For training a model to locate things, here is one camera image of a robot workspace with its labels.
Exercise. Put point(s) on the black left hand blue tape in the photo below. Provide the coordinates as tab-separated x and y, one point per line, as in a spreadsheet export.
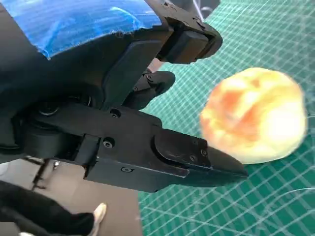
73	103

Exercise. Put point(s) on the pale round toy bread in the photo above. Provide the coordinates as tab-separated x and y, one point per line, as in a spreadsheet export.
253	118

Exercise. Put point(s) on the person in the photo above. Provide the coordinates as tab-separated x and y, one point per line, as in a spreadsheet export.
37	214

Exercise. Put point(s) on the green cutting mat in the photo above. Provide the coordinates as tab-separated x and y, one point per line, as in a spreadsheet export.
221	204

